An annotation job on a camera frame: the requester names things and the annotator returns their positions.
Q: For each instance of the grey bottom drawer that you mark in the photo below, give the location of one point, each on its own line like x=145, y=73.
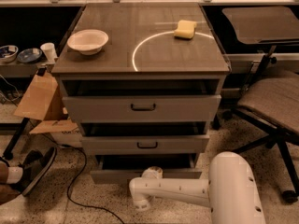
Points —
x=119, y=169

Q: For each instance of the grey drawer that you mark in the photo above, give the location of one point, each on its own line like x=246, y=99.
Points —
x=131, y=145
x=119, y=169
x=142, y=108

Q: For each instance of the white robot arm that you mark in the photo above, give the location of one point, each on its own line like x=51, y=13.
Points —
x=230, y=191

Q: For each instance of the grey middle drawer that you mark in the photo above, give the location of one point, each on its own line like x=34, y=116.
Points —
x=131, y=145

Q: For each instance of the grey top drawer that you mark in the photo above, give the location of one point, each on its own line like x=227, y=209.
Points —
x=142, y=108

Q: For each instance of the grey drawer cabinet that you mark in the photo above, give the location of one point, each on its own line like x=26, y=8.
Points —
x=143, y=58

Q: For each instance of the black sneaker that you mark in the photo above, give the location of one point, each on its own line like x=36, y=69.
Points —
x=34, y=167

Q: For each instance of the brown cardboard box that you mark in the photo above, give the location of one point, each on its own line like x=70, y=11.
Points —
x=42, y=101

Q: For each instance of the black office chair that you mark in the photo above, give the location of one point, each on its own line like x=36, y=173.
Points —
x=271, y=102

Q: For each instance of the white bowl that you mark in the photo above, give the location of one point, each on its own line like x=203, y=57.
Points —
x=87, y=42

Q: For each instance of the yellow sponge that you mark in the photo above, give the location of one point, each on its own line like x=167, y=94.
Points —
x=185, y=29

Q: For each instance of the black stand leg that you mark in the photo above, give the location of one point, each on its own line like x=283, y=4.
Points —
x=18, y=130

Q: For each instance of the person leg brown trousers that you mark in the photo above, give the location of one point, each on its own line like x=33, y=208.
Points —
x=9, y=176

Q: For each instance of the white paper cup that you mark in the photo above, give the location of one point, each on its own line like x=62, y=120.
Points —
x=49, y=51

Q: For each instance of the grey side shelf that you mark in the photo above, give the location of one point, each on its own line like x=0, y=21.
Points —
x=16, y=69

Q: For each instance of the metal bowl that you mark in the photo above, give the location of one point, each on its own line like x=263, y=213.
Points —
x=8, y=53

